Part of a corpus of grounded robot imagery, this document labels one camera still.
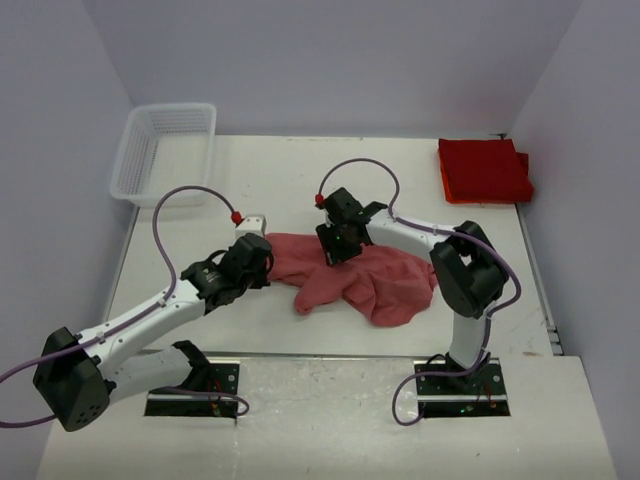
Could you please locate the white plastic basket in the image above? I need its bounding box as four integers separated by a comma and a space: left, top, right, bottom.
109, 103, 217, 208

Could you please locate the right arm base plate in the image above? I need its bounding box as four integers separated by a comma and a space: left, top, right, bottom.
414, 355, 511, 419

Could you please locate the pink t shirt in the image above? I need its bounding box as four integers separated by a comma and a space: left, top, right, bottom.
266, 233, 438, 327

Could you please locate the folded dark red t shirt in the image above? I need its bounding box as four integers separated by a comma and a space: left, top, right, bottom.
438, 138, 534, 204

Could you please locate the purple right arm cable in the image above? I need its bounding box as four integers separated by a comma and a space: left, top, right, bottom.
314, 158, 522, 427

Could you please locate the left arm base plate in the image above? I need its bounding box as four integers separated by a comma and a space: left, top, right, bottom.
144, 358, 246, 420

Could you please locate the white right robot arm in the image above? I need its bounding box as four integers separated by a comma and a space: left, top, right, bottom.
315, 188, 509, 393

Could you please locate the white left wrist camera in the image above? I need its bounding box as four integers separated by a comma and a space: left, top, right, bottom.
235, 214, 267, 239

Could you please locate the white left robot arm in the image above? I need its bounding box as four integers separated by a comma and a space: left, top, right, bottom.
33, 233, 274, 432

